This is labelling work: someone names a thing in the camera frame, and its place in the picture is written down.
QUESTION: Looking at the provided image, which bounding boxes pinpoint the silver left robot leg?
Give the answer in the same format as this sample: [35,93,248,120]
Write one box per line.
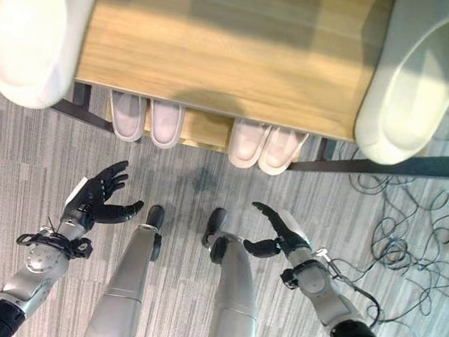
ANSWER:
[81,199,166,337]

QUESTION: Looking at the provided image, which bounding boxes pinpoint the large white slipper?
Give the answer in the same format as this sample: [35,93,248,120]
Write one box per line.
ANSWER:
[0,0,105,114]
[352,0,449,169]

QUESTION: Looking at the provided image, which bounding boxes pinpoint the wooden shoe rack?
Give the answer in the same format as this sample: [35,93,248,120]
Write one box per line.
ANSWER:
[0,0,449,182]

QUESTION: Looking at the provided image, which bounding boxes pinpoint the beige slipper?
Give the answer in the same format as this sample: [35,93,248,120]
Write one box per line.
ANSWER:
[227,116,274,171]
[256,125,311,179]

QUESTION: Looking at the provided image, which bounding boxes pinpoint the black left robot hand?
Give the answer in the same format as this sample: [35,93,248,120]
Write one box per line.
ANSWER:
[63,156,148,228]

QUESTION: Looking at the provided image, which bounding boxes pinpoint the silver robot leg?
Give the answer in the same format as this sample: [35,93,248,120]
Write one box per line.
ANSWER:
[195,206,265,337]
[81,199,166,337]

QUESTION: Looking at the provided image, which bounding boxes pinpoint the silver right robot leg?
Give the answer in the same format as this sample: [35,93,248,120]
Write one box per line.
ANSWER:
[195,206,265,337]

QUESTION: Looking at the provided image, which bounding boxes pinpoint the tangled black floor cable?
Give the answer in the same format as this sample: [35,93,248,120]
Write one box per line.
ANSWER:
[254,74,449,337]

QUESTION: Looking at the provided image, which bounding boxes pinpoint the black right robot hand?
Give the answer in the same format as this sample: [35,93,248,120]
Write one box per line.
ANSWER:
[241,200,317,262]

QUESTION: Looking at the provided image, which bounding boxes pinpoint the pale pink slipper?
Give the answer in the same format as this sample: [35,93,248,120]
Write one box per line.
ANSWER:
[105,89,148,144]
[146,98,187,151]

